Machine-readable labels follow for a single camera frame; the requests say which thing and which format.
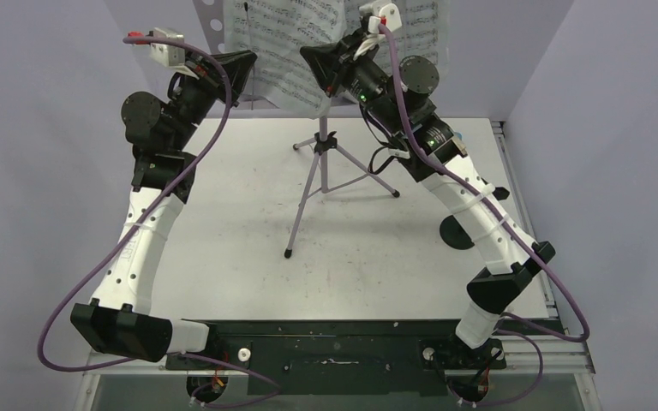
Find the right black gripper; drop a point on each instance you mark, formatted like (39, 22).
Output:
(343, 62)

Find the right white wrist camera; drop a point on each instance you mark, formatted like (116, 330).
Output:
(377, 14)

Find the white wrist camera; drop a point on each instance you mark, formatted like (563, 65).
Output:
(377, 14)
(172, 56)

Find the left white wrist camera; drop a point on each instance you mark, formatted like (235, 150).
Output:
(172, 56)

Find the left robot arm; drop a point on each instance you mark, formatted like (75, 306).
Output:
(117, 318)

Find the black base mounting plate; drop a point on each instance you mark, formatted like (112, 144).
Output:
(349, 357)

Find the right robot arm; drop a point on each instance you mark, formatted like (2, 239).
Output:
(436, 157)

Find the lilac perforated music stand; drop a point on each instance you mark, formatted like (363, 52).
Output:
(323, 142)

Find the black microphone desk stand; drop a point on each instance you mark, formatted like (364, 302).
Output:
(451, 231)

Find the sheet music page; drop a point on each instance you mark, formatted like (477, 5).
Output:
(275, 31)
(425, 31)

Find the aluminium rail frame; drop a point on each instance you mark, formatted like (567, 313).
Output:
(559, 358)

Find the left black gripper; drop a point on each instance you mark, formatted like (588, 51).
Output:
(208, 71)

